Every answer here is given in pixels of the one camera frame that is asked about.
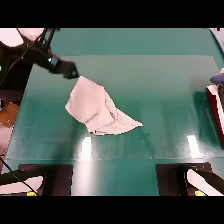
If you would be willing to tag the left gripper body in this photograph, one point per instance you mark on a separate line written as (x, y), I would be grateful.
(66, 69)

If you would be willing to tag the pale pink shirt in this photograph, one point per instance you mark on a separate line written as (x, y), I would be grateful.
(95, 106)

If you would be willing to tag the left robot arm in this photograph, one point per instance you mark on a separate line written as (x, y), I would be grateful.
(35, 55)

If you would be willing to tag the brown garment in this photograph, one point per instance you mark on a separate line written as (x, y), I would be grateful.
(8, 114)

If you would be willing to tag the dark blue garment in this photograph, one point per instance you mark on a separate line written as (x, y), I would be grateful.
(218, 79)

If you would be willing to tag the red garment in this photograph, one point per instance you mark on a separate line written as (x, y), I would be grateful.
(215, 111)

